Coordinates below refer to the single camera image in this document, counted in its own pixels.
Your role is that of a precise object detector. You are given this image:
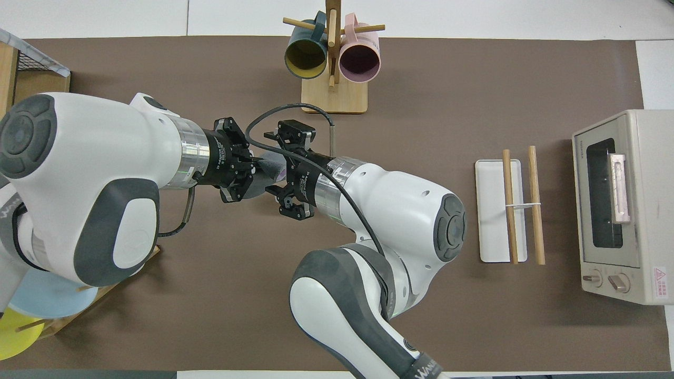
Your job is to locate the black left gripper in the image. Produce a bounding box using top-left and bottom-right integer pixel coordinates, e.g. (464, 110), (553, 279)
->
(200, 117), (264, 204)

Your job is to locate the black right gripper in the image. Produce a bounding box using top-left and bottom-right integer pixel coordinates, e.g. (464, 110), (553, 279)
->
(263, 119), (331, 221)

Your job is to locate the purple towel with grey back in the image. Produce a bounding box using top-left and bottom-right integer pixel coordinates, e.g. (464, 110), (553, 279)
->
(244, 149), (290, 200)

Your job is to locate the wooden plate rack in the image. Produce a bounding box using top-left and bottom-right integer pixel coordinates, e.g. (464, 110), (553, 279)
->
(16, 244), (161, 340)

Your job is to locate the wooden mug tree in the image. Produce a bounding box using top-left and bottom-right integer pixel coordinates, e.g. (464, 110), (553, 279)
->
(283, 0), (386, 114)

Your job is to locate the dark green mug yellow inside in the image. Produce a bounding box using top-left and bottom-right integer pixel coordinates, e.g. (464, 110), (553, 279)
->
(284, 12), (329, 80)

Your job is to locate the pink mug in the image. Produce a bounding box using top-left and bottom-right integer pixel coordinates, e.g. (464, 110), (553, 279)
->
(339, 13), (381, 84)

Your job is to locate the wooden shelf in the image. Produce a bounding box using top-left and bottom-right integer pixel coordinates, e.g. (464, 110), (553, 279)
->
(0, 41), (72, 119)

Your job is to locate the light blue plate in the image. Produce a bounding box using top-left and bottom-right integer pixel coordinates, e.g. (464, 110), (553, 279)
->
(7, 267), (100, 319)

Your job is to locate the brown table mat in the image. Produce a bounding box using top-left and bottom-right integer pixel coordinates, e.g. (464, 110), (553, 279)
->
(0, 36), (672, 372)

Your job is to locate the yellow plate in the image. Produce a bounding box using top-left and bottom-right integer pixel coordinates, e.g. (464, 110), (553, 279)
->
(0, 307), (45, 361)

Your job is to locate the beige toaster oven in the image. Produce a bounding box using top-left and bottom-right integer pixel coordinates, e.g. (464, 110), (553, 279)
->
(572, 109), (674, 306)

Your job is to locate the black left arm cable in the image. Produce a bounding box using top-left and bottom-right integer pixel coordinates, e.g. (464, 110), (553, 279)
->
(156, 184), (197, 239)

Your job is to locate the black wire basket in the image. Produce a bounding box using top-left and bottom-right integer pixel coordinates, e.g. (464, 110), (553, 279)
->
(16, 48), (44, 72)

